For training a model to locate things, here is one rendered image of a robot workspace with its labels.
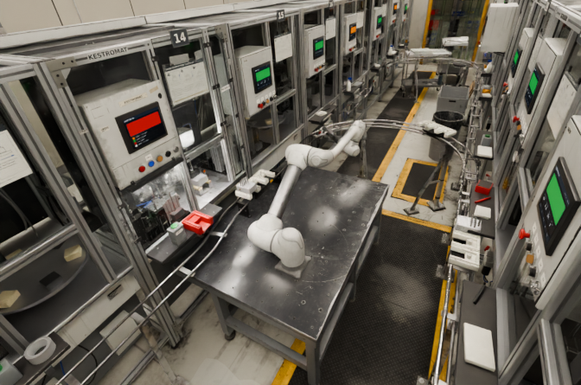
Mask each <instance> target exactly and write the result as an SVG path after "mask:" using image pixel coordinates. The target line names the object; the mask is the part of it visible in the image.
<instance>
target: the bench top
mask: <svg viewBox="0 0 581 385"><path fill-rule="evenodd" d="M325 172H327V173H325ZM279 186H280V184H278V183H273V182H271V183H270V187H269V188H268V189H267V190H266V191H265V192H264V193H263V194H262V195H261V196H260V197H259V198H258V199H257V200H256V199H253V200H252V201H251V202H250V203H249V207H248V208H249V214H250V215H251V216H252V217H251V218H247V217H244V216H242V215H237V217H236V218H235V219H234V221H233V223H232V224H231V226H230V227H229V229H228V230H227V232H226V234H227V236H226V237H223V239H222V240H221V242H220V244H219V245H218V247H217V248H215V250H214V251H213V252H212V254H211V255H210V256H209V257H208V258H207V259H206V260H205V261H204V262H203V263H202V264H201V265H200V266H199V267H198V268H197V269H196V271H195V275H194V276H193V277H190V278H191V279H194V280H196V281H198V282H200V283H202V284H203V285H205V286H207V287H209V288H211V289H213V290H215V291H217V292H219V293H221V294H223V295H225V296H226V297H228V298H230V299H232V300H234V301H236V302H238V303H240V304H242V305H244V306H246V307H247V308H249V309H251V310H253V311H255V312H257V313H259V314H261V315H263V316H265V317H267V318H269V319H270V320H272V321H274V322H276V323H278V324H281V325H283V326H284V327H286V328H288V329H290V330H292V331H294V332H296V333H297V334H299V335H301V336H303V337H306V338H308V339H309V340H311V341H313V342H314V343H317V341H318V339H319V337H320V335H321V333H322V330H323V328H324V326H325V324H326V322H327V320H328V318H329V315H330V313H331V311H332V309H333V307H334V305H335V302H336V300H337V298H338V296H339V294H340V292H341V290H342V287H343V285H344V283H345V281H346V279H347V277H348V274H349V272H350V270H351V268H352V266H353V264H354V261H355V259H356V257H357V255H358V253H359V252H360V249H361V246H362V244H363V242H364V240H365V239H366V236H367V233H368V231H369V229H370V228H371V226H372V223H373V221H374V218H375V216H376V215H377V213H378V210H379V208H380V205H381V204H382V202H383V200H384V197H385V195H386V193H387V191H388V188H389V186H390V185H389V184H386V183H379V182H375V181H371V180H367V179H364V178H359V177H356V176H349V175H345V174H341V173H337V172H334V171H329V170H323V169H318V168H315V167H311V166H307V167H306V168H305V169H304V170H303V171H302V172H301V174H300V176H299V178H298V180H297V184H296V186H295V188H294V190H293V192H292V195H291V197H290V200H289V202H288V205H287V207H286V210H285V212H284V215H283V217H282V219H281V221H282V223H283V229H284V228H295V229H296V230H298V231H299V233H300V234H301V235H302V237H303V242H304V248H305V256H309V257H310V258H311V261H310V262H309V263H308V265H307V266H306V267H305V269H304V270H303V273H302V274H301V278H300V279H296V278H295V277H293V276H291V275H289V274H287V273H284V272H281V271H278V270H275V265H276V264H277V263H278V262H279V261H280V260H281V259H279V257H278V256H277V255H275V254H274V253H271V252H268V251H265V250H264V249H261V248H259V247H257V246H256V245H254V244H253V243H252V242H251V241H250V239H249V237H248V234H247V232H248V228H249V227H250V226H251V225H252V223H254V222H255V221H258V220H259V219H260V218H261V217H262V216H263V215H265V214H268V211H269V209H270V207H271V204H272V202H273V200H274V197H275V195H276V194H277V191H278V188H279ZM354 186H355V187H354ZM326 187H328V188H326ZM316 201H317V202H316ZM238 212H239V208H238V205H237V206H236V207H235V208H234V209H233V210H232V211H231V212H230V213H228V214H227V215H226V216H225V217H224V218H223V219H222V220H221V221H220V222H219V223H218V224H217V225H216V227H215V228H214V230H213V232H218V233H224V232H225V230H226V229H227V226H228V225H229V223H230V222H231V220H232V219H233V218H234V217H235V215H236V214H237V213H238ZM283 229H282V230H283ZM210 231H211V230H210ZM210 231H209V232H210ZM209 232H208V233H207V234H206V235H205V236H203V237H202V238H201V239H200V240H199V241H198V242H197V243H196V244H195V245H194V246H193V247H191V248H190V249H189V250H188V251H187V252H186V253H185V254H184V255H183V256H182V257H181V258H180V259H179V260H178V261H177V262H176V263H175V264H174V265H173V267H174V268H175V270H176V269H177V267H179V266H180V265H181V263H183V261H185V259H187V258H188V257H189V256H190V255H191V254H192V253H193V252H194V251H195V250H196V249H197V248H198V247H199V246H200V244H201V243H202V242H203V241H204V240H205V238H206V237H207V236H208V234H209ZM220 237H221V236H216V235H209V237H208V238H207V240H206V241H205V243H204V244H203V245H202V247H201V248H200V249H199V250H198V251H197V252H196V253H195V254H194V255H193V256H192V257H191V258H190V259H189V260H188V261H187V262H186V263H185V264H184V265H183V267H185V268H187V269H188V270H190V271H193V270H194V269H195V268H196V267H197V266H198V265H199V264H200V263H201V262H202V261H203V260H204V259H205V258H206V257H207V256H208V254H209V253H210V252H211V251H212V250H213V248H214V247H215V245H216V244H217V242H218V241H219V239H220ZM319 309H322V311H319ZM293 317H295V318H296V319H295V320H294V319H293Z"/></svg>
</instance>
